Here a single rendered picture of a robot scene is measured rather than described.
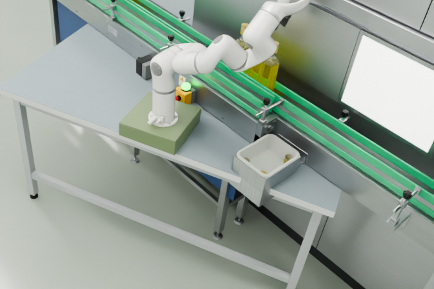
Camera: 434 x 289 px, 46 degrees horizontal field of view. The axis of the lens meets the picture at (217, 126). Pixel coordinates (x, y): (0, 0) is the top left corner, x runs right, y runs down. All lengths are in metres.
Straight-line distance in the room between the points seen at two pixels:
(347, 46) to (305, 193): 0.60
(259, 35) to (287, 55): 0.52
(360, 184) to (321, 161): 0.18
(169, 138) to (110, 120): 0.32
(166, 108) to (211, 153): 0.27
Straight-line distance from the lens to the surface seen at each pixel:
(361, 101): 2.12
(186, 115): 2.19
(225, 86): 2.22
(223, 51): 1.78
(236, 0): 2.44
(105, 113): 2.31
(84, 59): 2.68
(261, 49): 1.80
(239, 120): 2.20
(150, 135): 2.10
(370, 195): 2.05
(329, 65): 2.15
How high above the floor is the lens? 2.17
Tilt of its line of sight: 39 degrees down
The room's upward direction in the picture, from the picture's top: 8 degrees clockwise
